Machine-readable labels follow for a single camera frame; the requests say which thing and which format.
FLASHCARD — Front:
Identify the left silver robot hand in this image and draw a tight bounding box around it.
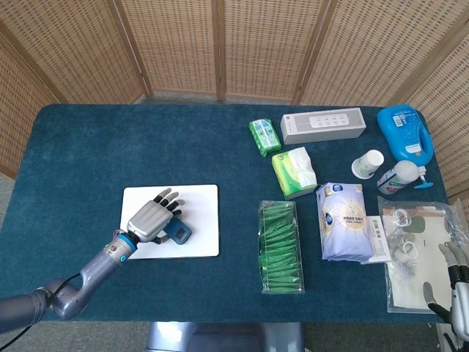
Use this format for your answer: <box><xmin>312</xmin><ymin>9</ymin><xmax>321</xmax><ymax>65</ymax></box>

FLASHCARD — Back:
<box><xmin>126</xmin><ymin>187</ymin><xmax>186</xmax><ymax>246</ymax></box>

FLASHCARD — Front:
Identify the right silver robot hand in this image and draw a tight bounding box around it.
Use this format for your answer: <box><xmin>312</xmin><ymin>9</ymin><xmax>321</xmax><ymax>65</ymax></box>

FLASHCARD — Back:
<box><xmin>423</xmin><ymin>241</ymin><xmax>469</xmax><ymax>331</ymax></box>

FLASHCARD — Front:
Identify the blue board eraser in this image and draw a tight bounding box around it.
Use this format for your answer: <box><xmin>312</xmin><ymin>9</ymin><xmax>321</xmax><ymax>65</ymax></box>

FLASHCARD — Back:
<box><xmin>163</xmin><ymin>219</ymin><xmax>193</xmax><ymax>246</ymax></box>

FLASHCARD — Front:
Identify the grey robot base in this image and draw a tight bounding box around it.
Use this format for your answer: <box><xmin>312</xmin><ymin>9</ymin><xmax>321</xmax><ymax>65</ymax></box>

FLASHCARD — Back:
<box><xmin>146</xmin><ymin>321</ymin><xmax>305</xmax><ymax>352</ymax></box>

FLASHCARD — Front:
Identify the white drawing board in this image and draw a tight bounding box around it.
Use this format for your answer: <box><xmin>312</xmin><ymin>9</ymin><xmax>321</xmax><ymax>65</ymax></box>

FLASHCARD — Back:
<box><xmin>119</xmin><ymin>184</ymin><xmax>220</xmax><ymax>260</ymax></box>

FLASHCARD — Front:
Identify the clear plastic zip bag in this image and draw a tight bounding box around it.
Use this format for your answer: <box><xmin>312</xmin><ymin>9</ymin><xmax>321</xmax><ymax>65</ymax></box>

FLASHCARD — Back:
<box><xmin>376</xmin><ymin>195</ymin><xmax>469</xmax><ymax>315</ymax></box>

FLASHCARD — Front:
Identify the dark blue table cloth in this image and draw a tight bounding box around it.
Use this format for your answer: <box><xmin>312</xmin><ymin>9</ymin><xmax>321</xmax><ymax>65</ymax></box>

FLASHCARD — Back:
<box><xmin>0</xmin><ymin>103</ymin><xmax>452</xmax><ymax>324</ymax></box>

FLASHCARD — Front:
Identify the white barcode label card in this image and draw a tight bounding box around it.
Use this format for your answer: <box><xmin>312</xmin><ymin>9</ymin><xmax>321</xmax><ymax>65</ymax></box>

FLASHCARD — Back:
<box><xmin>361</xmin><ymin>215</ymin><xmax>392</xmax><ymax>265</ymax></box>

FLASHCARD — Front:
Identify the clear box of green sachets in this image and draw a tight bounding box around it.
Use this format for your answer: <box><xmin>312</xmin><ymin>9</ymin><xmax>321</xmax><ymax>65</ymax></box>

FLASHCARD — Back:
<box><xmin>258</xmin><ymin>199</ymin><xmax>306</xmax><ymax>296</ymax></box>

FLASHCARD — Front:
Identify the green wet wipes pack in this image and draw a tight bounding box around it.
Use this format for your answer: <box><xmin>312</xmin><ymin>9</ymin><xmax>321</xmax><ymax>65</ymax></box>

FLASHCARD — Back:
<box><xmin>248</xmin><ymin>118</ymin><xmax>282</xmax><ymax>158</ymax></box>

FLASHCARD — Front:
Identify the white pump dispenser bottle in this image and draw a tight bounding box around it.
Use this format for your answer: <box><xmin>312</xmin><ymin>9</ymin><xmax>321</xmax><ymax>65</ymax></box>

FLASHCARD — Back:
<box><xmin>377</xmin><ymin>160</ymin><xmax>435</xmax><ymax>196</ymax></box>

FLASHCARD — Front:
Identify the white blue refill pouch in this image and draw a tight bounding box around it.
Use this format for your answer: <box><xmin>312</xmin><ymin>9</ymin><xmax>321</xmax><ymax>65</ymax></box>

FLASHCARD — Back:
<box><xmin>315</xmin><ymin>182</ymin><xmax>374</xmax><ymax>263</ymax></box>

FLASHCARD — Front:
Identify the green facial tissue pack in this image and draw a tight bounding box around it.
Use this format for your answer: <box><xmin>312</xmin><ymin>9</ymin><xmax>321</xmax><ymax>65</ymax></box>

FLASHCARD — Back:
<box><xmin>271</xmin><ymin>146</ymin><xmax>318</xmax><ymax>200</ymax></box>

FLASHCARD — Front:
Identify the white paper cup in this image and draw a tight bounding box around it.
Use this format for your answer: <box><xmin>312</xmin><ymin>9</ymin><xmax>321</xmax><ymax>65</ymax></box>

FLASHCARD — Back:
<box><xmin>351</xmin><ymin>149</ymin><xmax>385</xmax><ymax>180</ymax></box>

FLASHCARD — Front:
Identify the wooden rattan folding screen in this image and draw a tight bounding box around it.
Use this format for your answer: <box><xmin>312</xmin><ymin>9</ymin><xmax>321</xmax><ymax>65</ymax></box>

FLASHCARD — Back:
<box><xmin>0</xmin><ymin>0</ymin><xmax>469</xmax><ymax>199</ymax></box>

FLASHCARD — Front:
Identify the blue detergent bottle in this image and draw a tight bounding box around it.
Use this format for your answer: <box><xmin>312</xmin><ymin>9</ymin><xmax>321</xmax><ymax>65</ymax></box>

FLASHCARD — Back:
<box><xmin>377</xmin><ymin>103</ymin><xmax>435</xmax><ymax>162</ymax></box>

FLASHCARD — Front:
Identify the grey power strip box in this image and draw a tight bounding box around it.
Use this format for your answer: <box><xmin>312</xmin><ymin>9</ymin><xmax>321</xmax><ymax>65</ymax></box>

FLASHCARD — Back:
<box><xmin>280</xmin><ymin>107</ymin><xmax>367</xmax><ymax>145</ymax></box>

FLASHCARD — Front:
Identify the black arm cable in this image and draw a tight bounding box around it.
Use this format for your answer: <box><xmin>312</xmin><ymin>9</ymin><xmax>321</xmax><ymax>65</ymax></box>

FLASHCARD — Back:
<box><xmin>0</xmin><ymin>273</ymin><xmax>81</xmax><ymax>349</ymax></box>

